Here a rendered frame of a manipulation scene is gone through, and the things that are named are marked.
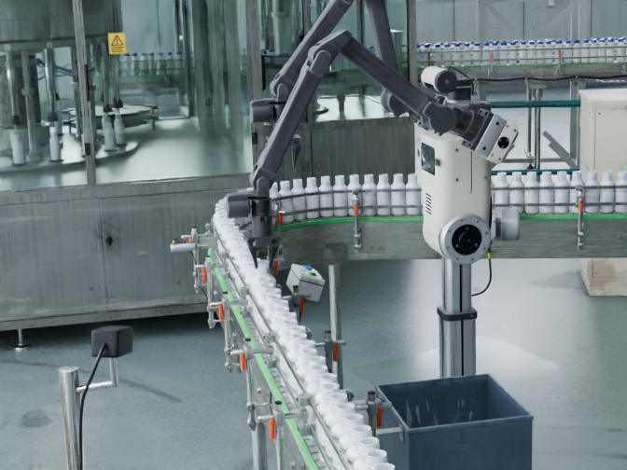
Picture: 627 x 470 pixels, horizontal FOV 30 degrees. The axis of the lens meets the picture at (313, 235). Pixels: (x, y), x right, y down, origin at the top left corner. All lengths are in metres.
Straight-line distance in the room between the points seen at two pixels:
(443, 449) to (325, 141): 5.78
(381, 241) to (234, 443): 1.11
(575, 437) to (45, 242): 2.98
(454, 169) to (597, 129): 3.60
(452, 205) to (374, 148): 5.02
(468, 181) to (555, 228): 1.32
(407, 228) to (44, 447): 1.86
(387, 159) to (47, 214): 3.06
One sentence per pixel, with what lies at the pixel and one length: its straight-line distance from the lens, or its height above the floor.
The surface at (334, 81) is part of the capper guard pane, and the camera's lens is 8.44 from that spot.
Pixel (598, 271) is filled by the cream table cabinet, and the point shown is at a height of 0.15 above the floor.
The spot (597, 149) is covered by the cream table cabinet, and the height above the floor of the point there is 0.89.
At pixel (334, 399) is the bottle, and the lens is 2.39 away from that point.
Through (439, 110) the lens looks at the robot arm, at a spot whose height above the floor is 1.61.
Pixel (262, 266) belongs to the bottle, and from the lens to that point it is 3.31.
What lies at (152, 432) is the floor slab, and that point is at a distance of 5.37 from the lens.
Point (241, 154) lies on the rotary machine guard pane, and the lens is 6.45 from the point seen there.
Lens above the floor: 2.02
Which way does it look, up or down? 13 degrees down
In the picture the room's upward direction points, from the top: 2 degrees counter-clockwise
